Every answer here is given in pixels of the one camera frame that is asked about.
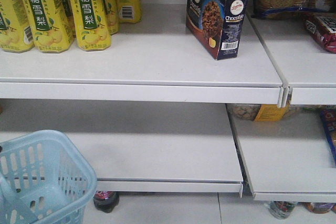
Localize light blue shopping basket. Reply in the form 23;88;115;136
1;130;97;223

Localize clear bottle red label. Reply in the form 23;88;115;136
269;201;298;219

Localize blue snack bag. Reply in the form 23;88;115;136
320;109;335;164

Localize far left pear bottle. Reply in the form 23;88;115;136
1;0;34;53

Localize dark blue cookie box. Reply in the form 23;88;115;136
186;0;248;60

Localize red snack packet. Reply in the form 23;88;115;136
303;13;335;54

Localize clear plastic cookie tub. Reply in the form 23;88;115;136
227;103;324;122

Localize dark cola bottle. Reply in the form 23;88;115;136
93;191;120;213

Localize yellow pear drink bottle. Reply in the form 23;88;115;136
22;0;74;53

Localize white store shelving unit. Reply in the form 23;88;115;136
1;0;335;202

